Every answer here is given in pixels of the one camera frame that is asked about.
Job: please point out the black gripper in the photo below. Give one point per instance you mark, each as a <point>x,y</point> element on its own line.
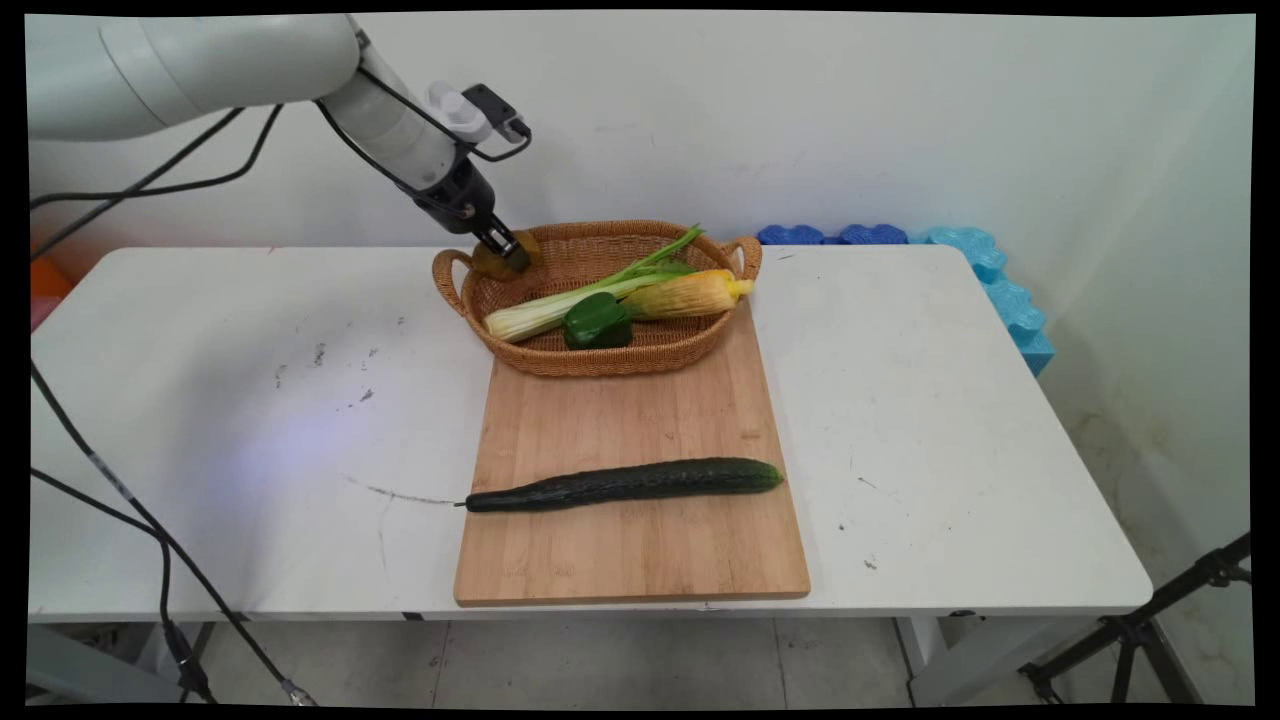
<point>458,198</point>

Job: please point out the orange-brown potato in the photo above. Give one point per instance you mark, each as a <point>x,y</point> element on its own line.
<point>486,266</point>

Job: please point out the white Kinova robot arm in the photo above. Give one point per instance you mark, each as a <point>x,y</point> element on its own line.
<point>220,65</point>

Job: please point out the celery stalk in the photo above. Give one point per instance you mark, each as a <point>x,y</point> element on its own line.
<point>530,318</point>

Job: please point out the green bell pepper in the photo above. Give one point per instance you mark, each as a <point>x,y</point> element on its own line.
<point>597,322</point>

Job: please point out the woven wicker basket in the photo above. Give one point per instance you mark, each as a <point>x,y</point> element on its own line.
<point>640,350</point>

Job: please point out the yellow corn cob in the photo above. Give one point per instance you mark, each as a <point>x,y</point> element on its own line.
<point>690,293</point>

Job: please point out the dark green cucumber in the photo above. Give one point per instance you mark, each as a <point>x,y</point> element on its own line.
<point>640,482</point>

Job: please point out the wooden cutting board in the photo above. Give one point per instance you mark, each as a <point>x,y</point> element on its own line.
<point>640,555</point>

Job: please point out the light blue foam mat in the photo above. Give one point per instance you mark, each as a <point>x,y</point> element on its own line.
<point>1010,300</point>

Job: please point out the white table leg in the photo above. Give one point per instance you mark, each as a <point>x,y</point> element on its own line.
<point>945,660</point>

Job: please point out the black tripod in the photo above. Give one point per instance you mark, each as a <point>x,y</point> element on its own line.
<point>1135,630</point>

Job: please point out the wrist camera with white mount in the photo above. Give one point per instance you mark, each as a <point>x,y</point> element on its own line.
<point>472,112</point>

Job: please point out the grey table frame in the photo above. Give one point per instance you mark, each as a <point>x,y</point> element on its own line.
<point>90,670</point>

